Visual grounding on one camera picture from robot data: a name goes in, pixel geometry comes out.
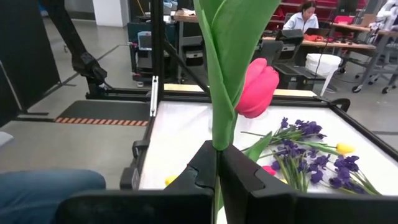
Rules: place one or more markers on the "black upright frame post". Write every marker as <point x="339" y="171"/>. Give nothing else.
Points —
<point x="157" y="46"/>

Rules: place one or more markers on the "person's leg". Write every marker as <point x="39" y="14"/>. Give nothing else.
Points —
<point x="37" y="196"/>

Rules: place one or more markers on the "black office chair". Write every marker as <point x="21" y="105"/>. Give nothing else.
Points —
<point x="270" y="51"/>

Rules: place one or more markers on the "large black panel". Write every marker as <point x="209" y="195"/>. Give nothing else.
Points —
<point x="25" y="56"/>

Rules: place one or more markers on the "purple artificial flower bunch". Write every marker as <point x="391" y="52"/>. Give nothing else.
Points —
<point x="290" y="151"/>
<point x="345" y="163"/>
<point x="308" y="127"/>

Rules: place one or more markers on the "yellow artificial tulip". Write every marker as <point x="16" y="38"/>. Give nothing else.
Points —
<point x="171" y="180"/>
<point x="283" y="181"/>
<point x="345" y="148"/>

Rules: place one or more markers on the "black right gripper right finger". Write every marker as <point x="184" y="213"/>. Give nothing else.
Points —
<point x="311" y="211"/>

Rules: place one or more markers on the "grey rolling desk frame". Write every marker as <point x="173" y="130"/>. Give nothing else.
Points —
<point x="373" y="62"/>

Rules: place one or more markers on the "red shelving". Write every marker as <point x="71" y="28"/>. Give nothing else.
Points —
<point x="326" y="3"/>

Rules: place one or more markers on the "silver metal strip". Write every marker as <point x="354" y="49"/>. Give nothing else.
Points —
<point x="154" y="96"/>

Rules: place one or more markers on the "wooden work desk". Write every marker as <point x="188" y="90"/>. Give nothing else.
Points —
<point x="342" y="45"/>

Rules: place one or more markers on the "black mat with striped edge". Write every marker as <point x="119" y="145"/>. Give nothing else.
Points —
<point x="105" y="110"/>

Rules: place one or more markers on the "light wooden board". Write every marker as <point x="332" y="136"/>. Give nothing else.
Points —
<point x="186" y="87"/>

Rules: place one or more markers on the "pink artificial tulip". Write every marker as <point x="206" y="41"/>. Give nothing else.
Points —
<point x="269" y="170"/>
<point x="258" y="90"/>

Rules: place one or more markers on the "person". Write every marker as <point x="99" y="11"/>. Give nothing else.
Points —
<point x="300" y="21"/>

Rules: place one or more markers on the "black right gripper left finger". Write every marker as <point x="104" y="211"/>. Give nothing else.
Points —
<point x="140" y="208"/>

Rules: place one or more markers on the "black aluminium table frame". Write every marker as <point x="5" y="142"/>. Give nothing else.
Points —
<point x="186" y="97"/>

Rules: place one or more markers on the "black computer monitor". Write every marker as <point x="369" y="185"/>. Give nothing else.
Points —
<point x="289" y="37"/>

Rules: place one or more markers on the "black laptop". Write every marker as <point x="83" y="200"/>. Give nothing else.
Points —
<point x="317" y="31"/>

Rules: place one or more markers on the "black diagonal frame brace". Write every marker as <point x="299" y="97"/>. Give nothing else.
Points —
<point x="186" y="67"/>

